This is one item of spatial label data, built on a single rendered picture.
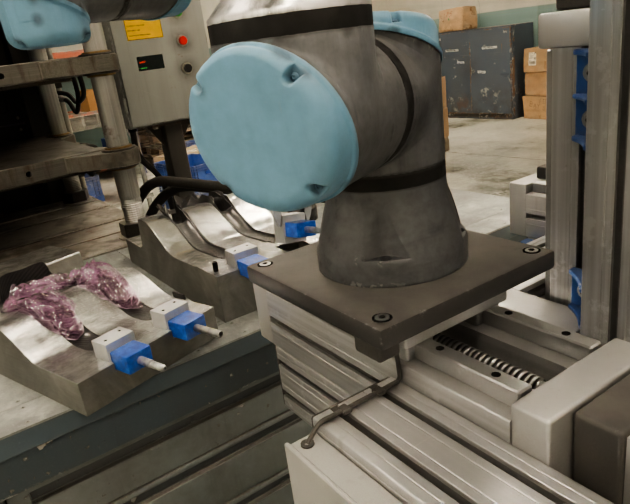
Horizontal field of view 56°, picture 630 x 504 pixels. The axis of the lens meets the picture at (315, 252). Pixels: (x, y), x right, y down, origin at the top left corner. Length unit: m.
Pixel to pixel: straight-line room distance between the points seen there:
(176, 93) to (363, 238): 1.44
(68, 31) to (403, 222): 0.34
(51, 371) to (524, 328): 0.66
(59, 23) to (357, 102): 0.30
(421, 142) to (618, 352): 0.23
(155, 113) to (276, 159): 1.52
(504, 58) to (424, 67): 7.46
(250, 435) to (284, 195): 0.85
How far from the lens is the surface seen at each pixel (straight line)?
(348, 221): 0.55
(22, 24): 0.60
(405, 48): 0.52
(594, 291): 0.63
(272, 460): 1.26
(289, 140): 0.38
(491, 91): 8.13
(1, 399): 1.05
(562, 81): 0.66
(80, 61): 1.71
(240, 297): 1.09
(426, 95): 0.52
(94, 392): 0.92
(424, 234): 0.54
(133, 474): 1.13
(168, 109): 1.92
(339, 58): 0.40
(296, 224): 1.08
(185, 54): 1.95
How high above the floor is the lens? 1.26
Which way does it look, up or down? 20 degrees down
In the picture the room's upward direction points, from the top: 8 degrees counter-clockwise
